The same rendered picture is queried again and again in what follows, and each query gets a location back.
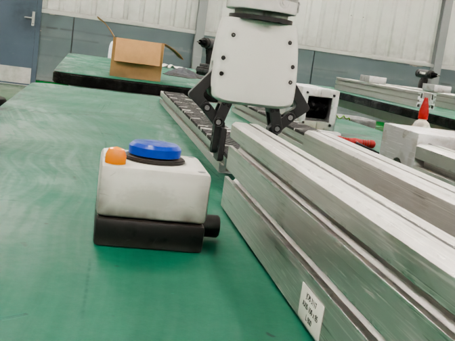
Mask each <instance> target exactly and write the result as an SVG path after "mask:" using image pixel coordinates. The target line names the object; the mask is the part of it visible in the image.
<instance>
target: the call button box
mask: <svg viewBox="0 0 455 341"><path fill-rule="evenodd" d="M108 148H109V147H107V148H104V149H103V150H102V151H101V156H100V169H99V175H98V183H97V197H96V201H95V214H94V226H93V243H94V244H96V245H103V246H119V247H128V248H145V249H153V250H170V251H179V252H196V253H199V252H201V250H202V245H203V240H204V237H217V236H218V235H219V231H220V224H221V221H220V217H219V215H214V214H207V207H208V202H209V192H210V186H211V176H210V174H208V172H207V171H206V169H205V168H204V166H203V165H201V163H200V162H199V160H198V159H197V158H195V157H193V156H181V158H179V159H173V160H166V159H156V158H147V157H143V156H137V155H134V154H131V153H129V150H125V152H126V155H127V159H126V164H124V165H116V164H108V163H106V162H105V156H106V152H107V151H108Z"/></svg>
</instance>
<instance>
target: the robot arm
mask: <svg viewBox="0 0 455 341"><path fill-rule="evenodd" d="M300 6H301V4H300V2H299V0H227V4H226V7H227V8H229V9H234V10H235V12H234V13H229V16H222V17H221V20H220V23H219V27H218V29H217V34H216V37H215V42H214V46H213V52H212V56H211V63H210V66H209V72H208V73H207V74H206V75H205V76H204V77H203V78H202V79H201V80H199V81H198V82H197V83H196V84H195V85H194V86H193V87H192V88H191V89H190V90H189V91H188V96H189V97H190V98H191V99H192V100H193V101H194V103H195V104H196V105H197V106H198V107H199V108H200V109H201V110H202V111H203V112H204V114H205V115H206V116H207V118H208V119H209V120H210V121H211V123H212V124H213V128H212V134H211V144H210V152H212V153H213V157H214V159H216V161H222V160H223V153H224V149H225V140H226V134H227V129H226V128H224V127H225V122H224V121H225V119H226V117H227V115H228V112H229V111H230V108H231V106H232V104H239V105H245V106H255V107H262V108H265V114H266V119H267V126H266V130H268V131H269V132H271V133H273V134H274V135H277V136H278V134H280V133H281V132H282V130H283V129H284V128H285V127H287V126H288V125H289V124H290V123H292V122H293V121H294V120H295V119H296V118H298V117H300V116H302V115H303V114H304V113H306V112H308V111H309V105H308V104H307V102H306V100H305V98H304V97H303V95H302V93H301V92H300V90H299V88H298V86H297V84H296V82H297V64H298V32H297V26H293V21H290V20H288V17H290V16H296V15H297V13H299V10H300ZM206 90H207V93H208V94H209V95H210V96H211V97H213V98H215V99H216V100H218V102H217V105H216V106H215V109H214V107H213V106H212V105H211V104H210V103H209V102H208V101H207V100H206V99H205V98H204V95H203V94H204V92H205V91H206ZM292 103H294V106H293V107H292V108H291V109H290V110H288V111H287V112H284V113H283V114H281V115H280V109H285V108H288V107H290V106H291V105H292Z"/></svg>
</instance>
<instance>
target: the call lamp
mask: <svg viewBox="0 0 455 341"><path fill-rule="evenodd" d="M126 159H127V155H126V152H125V149H123V148H121V147H117V146H116V147H110V148H108V151H107V152H106V156H105V162H106V163H108V164H116V165H124V164H126Z"/></svg>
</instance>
